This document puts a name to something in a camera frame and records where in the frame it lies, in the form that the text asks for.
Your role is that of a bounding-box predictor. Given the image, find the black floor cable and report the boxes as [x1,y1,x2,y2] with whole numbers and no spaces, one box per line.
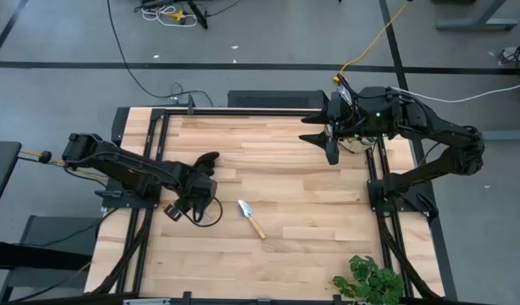
[106,0,215,108]

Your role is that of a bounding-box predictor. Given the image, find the black side desk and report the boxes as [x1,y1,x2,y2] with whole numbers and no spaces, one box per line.
[0,141,23,221]

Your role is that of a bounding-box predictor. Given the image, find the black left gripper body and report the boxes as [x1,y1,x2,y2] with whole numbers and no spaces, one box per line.
[174,169,219,213]

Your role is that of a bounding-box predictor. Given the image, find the wooden desk grey legs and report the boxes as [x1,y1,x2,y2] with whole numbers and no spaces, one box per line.
[435,0,519,33]

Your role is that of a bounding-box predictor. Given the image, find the white floor cable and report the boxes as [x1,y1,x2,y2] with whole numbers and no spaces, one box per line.
[390,79,520,104]

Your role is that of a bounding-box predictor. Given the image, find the black cable tangle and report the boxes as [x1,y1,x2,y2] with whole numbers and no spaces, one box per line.
[500,38,520,80]

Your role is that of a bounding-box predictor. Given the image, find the grey floor stand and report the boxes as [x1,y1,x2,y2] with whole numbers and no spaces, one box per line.
[0,214,101,304]

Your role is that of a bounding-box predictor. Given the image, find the wooden handled garden trowel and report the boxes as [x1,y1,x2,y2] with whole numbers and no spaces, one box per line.
[236,198,268,241]

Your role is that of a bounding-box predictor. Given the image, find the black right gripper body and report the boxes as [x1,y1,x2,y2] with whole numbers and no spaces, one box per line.
[332,86,399,143]

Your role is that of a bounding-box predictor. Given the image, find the yellow black arm cable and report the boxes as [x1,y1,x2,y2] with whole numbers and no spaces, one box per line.
[18,147,111,184]

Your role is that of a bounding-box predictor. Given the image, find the black tripod leg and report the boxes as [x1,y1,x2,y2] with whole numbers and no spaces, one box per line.
[186,0,209,30]

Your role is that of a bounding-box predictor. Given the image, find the white cable coil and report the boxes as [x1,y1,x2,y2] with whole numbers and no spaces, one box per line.
[141,4,198,28]

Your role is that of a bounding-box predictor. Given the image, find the green leafy potted plant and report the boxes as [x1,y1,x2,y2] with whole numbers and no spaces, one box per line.
[332,254,405,305]

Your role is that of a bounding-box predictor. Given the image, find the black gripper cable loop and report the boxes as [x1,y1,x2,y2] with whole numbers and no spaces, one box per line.
[181,195,224,229]

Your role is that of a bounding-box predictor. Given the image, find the black computer tower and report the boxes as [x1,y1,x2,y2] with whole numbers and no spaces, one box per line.
[227,89,331,109]

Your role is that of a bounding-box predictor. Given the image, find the yellow extension cable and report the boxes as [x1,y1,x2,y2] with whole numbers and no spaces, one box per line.
[332,0,410,84]

